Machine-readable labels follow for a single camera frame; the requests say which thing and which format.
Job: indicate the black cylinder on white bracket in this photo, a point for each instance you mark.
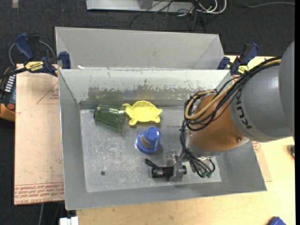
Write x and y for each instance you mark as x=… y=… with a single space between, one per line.
x=161 y=172

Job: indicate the yellow toy turtle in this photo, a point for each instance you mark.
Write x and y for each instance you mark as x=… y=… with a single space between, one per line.
x=143 y=113

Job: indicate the blue plastic cup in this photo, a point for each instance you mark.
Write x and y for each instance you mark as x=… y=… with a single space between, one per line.
x=148 y=140

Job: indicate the grey metal bin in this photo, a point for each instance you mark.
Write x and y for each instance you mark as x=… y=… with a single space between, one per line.
x=112 y=163

